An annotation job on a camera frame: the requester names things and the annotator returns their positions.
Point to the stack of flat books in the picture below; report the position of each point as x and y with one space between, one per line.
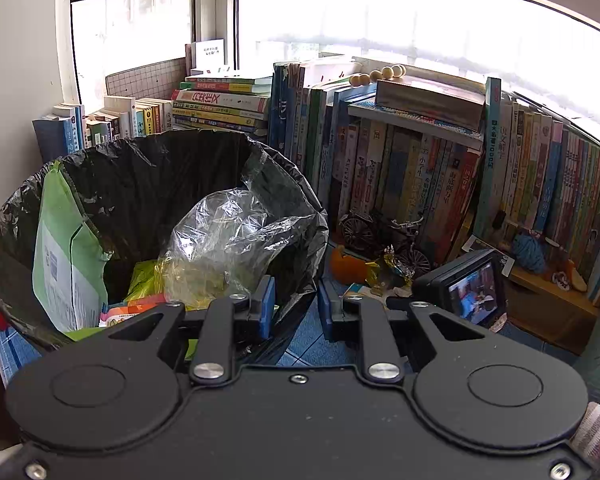
220 105

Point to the bin with black liner bag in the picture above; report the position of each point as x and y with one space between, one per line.
155 195

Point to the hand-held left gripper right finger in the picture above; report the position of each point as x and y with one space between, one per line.
326 310

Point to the white grid board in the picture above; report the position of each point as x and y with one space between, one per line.
150 80

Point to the small blue red packet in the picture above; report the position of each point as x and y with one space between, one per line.
360 290

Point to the white printed card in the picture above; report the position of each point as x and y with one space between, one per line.
210 55

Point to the thick grey book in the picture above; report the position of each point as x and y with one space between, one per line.
430 102

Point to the model bicycle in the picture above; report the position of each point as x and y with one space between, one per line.
355 232

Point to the yellow-green wrapper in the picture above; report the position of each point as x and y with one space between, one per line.
145 277

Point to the long row of upright books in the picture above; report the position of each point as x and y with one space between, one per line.
430 185

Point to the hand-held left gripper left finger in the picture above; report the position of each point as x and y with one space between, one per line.
265 305

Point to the blue mat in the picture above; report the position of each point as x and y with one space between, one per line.
305 340

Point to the orange snack packet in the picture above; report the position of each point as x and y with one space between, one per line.
130 312

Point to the green white mailer bag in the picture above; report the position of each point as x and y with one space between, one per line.
62 260

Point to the blue yarn ball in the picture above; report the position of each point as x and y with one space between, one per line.
527 252

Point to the short row of small books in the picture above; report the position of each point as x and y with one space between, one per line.
125 120

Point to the small orange white toy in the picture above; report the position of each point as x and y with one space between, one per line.
575 277

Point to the clear plastic bag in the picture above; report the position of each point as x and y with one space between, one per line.
215 240

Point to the wooden shelf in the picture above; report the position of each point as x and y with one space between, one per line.
545 310

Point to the gold silver foil wrapper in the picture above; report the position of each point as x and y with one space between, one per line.
397 262

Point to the white window frame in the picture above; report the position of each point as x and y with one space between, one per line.
215 10

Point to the large orange peel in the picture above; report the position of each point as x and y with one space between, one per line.
347 266

